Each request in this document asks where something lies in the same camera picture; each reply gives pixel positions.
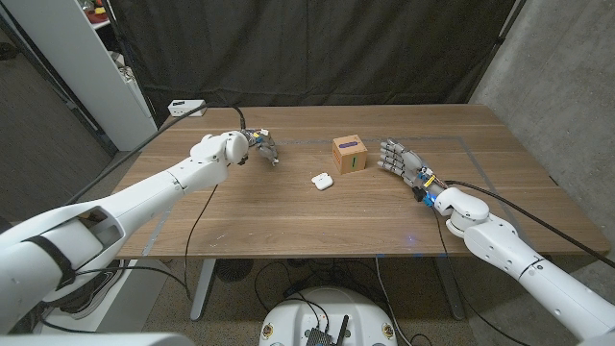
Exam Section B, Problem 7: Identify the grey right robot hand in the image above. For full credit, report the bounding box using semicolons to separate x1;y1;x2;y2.
377;137;436;191

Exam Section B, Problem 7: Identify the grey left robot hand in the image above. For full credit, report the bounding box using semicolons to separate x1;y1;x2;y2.
241;128;281;167

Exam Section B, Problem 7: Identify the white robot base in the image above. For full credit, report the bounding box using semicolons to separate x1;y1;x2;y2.
258;286;399;346

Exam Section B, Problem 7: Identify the wooden block with coloured slots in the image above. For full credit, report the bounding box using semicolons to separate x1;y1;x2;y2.
332;134;369;175

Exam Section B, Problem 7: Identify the white AirPods case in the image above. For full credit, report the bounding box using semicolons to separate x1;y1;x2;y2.
310;172;334;192

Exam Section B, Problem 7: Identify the grey tape outline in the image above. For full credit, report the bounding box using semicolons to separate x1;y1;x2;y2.
141;136;537;259

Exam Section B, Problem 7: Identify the white power strip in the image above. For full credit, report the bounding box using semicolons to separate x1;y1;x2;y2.
167;99;209;118

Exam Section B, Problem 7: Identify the black curtain backdrop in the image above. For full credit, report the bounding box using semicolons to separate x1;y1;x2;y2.
108;0;519;127

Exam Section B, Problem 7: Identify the black round floor device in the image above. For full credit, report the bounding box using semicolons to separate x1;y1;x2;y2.
214;258;255;284

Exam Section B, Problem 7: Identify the grey table leg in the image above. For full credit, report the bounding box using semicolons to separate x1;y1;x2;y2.
433;256;466;322

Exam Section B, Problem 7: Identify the white table leg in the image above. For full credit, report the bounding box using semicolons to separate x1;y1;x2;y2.
189;258;217;322

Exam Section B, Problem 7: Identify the black backdrop stand pole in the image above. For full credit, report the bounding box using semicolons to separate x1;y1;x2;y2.
468;0;529;105

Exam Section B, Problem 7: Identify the black antenna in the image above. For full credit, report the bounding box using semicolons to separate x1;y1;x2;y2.
334;314;351;346

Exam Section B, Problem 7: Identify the grey electronics box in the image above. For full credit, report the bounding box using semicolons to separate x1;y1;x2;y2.
306;327;333;346

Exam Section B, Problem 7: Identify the red item on shelf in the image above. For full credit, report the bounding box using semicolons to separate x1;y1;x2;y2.
85;7;110;25

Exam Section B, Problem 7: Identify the white cabinet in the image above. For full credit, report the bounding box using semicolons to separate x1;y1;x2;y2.
0;0;159;153

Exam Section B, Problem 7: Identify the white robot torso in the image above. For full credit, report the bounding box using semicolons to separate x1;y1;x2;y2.
0;332;196;346

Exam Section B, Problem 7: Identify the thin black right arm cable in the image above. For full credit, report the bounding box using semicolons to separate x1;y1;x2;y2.
430;205;532;346

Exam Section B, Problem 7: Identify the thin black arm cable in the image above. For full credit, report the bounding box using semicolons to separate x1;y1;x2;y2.
430;205;532;346
76;184;220;302

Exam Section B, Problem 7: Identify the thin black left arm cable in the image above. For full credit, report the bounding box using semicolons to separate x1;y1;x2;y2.
76;184;220;302

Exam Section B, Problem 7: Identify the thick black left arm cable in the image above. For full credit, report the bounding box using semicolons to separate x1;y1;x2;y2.
64;103;249;207

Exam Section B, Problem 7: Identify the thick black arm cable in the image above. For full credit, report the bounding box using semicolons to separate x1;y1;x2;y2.
64;103;249;207
444;180;615;270

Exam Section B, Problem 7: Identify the white floor cable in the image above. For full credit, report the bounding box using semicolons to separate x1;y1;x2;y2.
374;256;410;346

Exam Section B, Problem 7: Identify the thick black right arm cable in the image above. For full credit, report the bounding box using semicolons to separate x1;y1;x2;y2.
444;180;615;270

